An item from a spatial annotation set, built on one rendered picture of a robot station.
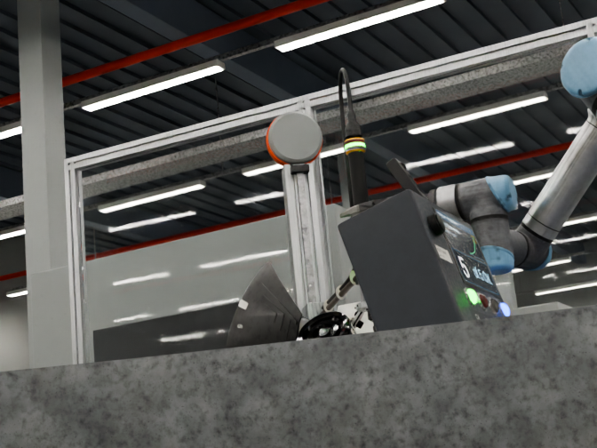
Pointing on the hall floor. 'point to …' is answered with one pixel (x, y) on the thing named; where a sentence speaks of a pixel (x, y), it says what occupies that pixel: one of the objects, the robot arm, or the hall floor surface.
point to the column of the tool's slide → (301, 236)
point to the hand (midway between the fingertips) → (349, 213)
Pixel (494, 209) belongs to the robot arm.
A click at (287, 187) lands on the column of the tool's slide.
